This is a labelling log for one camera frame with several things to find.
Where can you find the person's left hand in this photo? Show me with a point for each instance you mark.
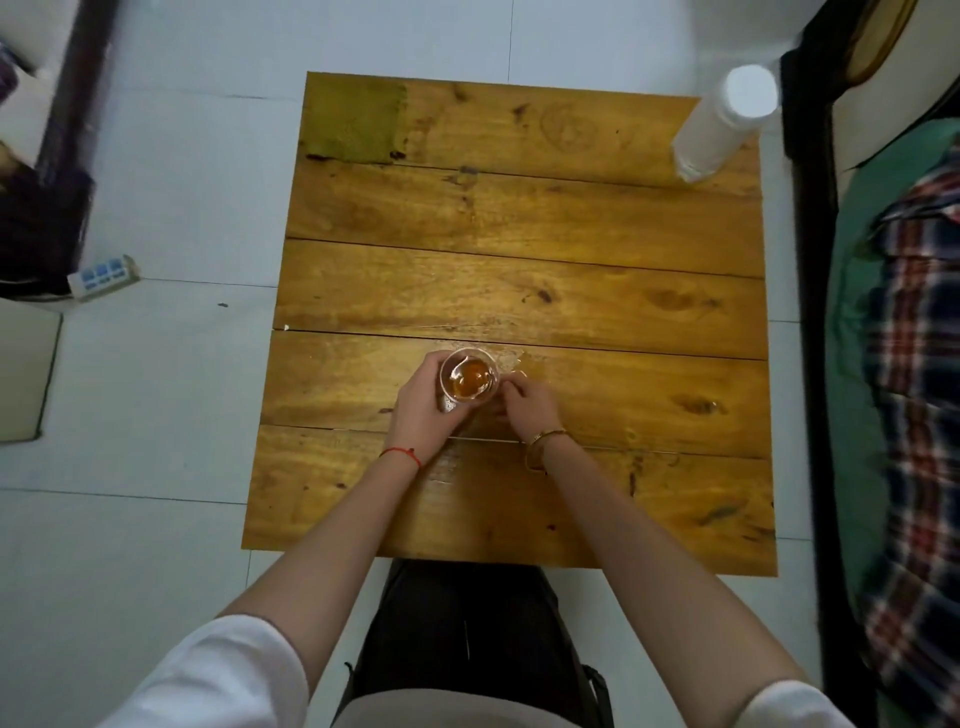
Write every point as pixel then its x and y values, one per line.
pixel 416 412

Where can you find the person's right hand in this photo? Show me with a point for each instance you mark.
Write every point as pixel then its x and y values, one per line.
pixel 531 411

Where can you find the person's left thumb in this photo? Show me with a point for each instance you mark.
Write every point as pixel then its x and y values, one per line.
pixel 454 417

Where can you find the person's right fingers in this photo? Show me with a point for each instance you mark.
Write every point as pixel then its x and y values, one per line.
pixel 508 394

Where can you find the clear glass cup of tea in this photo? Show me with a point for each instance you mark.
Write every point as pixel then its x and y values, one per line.
pixel 468 379

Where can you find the person's left forearm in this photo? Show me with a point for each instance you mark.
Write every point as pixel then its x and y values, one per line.
pixel 330 540

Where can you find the person's right forearm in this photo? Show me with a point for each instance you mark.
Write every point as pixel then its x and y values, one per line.
pixel 660 570

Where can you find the person's black trousers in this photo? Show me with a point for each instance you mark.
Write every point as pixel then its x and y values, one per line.
pixel 469 634

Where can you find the green bedsheet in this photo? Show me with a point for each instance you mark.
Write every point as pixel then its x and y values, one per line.
pixel 851 390

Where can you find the white plastic bottle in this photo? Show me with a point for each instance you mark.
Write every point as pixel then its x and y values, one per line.
pixel 720 120

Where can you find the white t-shirt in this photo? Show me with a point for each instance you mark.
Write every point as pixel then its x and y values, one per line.
pixel 217 679

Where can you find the white power strip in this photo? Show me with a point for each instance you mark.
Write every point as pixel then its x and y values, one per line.
pixel 103 276

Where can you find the plaid blanket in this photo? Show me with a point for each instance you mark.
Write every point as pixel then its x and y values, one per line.
pixel 919 420

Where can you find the black bag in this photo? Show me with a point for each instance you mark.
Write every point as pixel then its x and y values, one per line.
pixel 41 229

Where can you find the dark wooden furniture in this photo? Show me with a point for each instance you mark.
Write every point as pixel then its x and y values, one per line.
pixel 75 97

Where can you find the dark wooden bed frame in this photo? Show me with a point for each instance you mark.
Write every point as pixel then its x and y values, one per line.
pixel 814 300

